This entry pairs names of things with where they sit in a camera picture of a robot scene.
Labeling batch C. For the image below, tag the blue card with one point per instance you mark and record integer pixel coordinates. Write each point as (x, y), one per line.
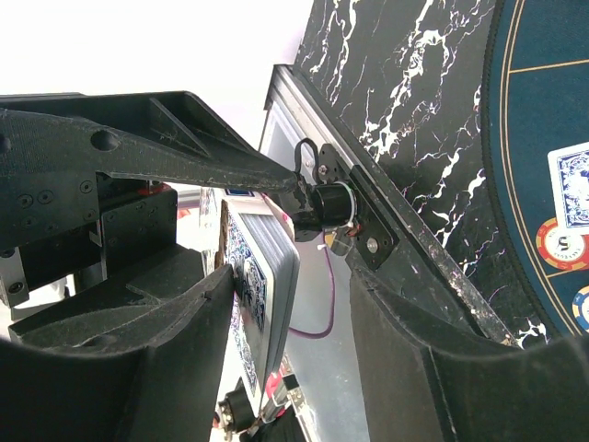
(568, 171)

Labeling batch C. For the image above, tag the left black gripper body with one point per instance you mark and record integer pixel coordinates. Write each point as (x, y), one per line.
(54, 224)

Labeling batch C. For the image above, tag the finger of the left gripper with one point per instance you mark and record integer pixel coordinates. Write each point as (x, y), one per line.
(157, 303)
(167, 136)

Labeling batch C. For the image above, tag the blue white chip stack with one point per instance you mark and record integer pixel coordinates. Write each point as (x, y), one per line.
(580, 308)

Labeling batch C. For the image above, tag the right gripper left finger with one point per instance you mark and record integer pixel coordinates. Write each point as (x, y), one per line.
(153, 379)

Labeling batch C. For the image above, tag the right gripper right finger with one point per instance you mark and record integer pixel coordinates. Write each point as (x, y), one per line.
(426, 380)

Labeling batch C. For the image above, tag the red yellow chip stack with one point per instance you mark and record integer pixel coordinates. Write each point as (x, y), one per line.
(560, 249)

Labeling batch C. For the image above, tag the round blue poker mat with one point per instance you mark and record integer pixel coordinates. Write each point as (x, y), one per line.
(534, 100)

